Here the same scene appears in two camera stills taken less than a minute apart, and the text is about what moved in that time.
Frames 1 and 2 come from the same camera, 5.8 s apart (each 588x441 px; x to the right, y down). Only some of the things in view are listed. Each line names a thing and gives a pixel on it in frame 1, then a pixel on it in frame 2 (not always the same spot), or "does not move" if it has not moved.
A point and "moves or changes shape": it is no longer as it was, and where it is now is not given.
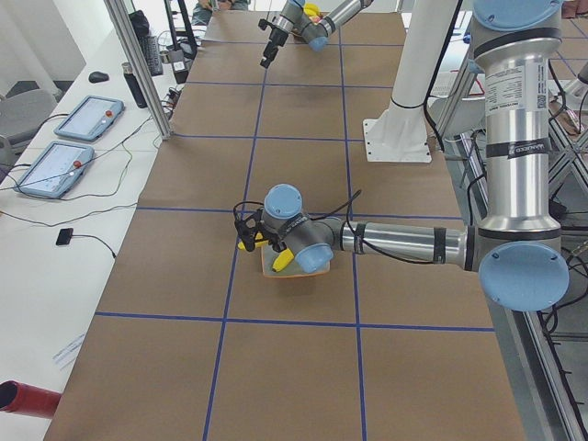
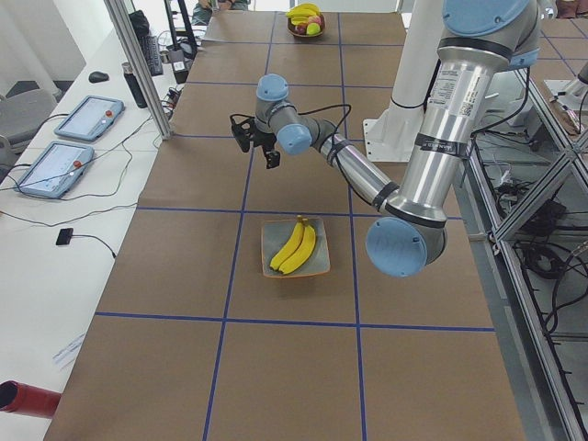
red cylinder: [19, 398] does not move
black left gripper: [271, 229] to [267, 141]
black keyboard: [151, 50] does not move
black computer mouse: [97, 76] does not move
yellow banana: [258, 244] moves or changes shape
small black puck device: [64, 236] does not move
